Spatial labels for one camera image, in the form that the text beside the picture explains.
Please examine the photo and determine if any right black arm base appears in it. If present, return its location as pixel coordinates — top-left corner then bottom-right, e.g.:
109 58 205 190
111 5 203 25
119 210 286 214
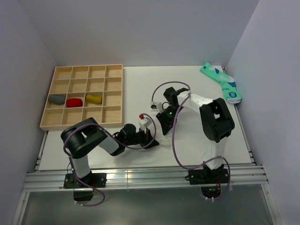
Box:
185 165 231 200

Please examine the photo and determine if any purple cable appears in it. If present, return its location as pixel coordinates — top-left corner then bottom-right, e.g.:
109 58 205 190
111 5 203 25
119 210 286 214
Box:
63 113 157 207
151 81 232 200

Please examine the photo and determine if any yellow sock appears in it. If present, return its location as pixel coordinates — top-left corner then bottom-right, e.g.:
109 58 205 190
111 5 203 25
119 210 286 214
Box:
86 94 102 105

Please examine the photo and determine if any rolled red sock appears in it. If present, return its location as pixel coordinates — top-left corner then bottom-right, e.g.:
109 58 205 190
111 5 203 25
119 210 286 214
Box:
66 98 83 108

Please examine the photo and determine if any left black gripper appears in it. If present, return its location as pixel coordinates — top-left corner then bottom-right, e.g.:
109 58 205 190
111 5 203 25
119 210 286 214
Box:
124 127 159 150

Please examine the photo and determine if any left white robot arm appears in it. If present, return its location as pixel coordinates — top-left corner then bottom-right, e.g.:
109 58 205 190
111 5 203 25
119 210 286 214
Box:
60 117 159 187

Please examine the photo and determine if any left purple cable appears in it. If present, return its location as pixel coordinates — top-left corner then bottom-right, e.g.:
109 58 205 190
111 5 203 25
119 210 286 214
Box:
63 113 157 207

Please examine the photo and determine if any mint green patterned sock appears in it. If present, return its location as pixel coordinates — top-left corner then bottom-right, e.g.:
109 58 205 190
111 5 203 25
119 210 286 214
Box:
200 62 242 105

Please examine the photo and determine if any rolled grey sock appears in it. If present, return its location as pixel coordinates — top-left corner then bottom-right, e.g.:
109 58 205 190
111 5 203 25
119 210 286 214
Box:
48 94 66 105

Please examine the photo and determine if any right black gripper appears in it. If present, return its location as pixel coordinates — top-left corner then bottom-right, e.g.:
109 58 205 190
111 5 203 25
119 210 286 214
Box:
156 105 183 135

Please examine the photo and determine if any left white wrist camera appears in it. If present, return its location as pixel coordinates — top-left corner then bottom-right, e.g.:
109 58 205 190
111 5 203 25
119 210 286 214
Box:
139 114 152 131

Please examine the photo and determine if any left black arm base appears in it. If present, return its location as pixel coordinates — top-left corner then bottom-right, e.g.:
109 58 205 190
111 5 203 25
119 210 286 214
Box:
63 172 106 202

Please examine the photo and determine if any wooden compartment tray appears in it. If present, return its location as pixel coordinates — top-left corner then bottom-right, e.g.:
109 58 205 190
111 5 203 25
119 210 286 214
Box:
40 64 123 131

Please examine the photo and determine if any aluminium rail frame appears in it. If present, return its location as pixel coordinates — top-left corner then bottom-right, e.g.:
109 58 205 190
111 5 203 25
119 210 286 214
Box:
14 66 282 225

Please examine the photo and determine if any white sock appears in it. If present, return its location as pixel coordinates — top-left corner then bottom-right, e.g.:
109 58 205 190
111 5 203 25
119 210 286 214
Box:
155 131 172 147

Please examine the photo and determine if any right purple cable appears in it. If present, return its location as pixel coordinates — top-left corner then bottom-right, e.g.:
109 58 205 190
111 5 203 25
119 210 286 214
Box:
151 81 232 200

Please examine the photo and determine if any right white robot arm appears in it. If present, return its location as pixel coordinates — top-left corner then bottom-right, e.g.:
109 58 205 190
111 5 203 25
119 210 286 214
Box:
156 87 235 183

